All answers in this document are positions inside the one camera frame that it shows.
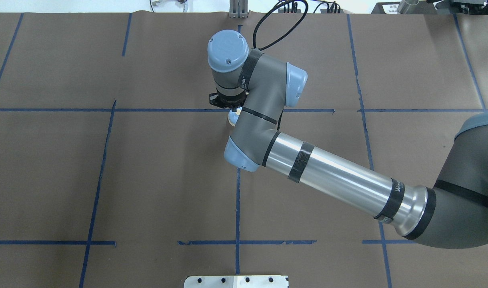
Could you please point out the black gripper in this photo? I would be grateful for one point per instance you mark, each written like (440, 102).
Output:
(226, 103)

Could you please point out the blue white bell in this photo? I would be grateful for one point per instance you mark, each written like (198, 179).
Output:
(233, 116)

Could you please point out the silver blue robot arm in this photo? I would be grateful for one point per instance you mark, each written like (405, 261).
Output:
(451, 214)

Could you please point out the brown paper table cover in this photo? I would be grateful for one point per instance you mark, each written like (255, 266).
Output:
(112, 172)

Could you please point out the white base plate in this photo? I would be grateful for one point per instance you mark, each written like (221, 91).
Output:
(237, 281)

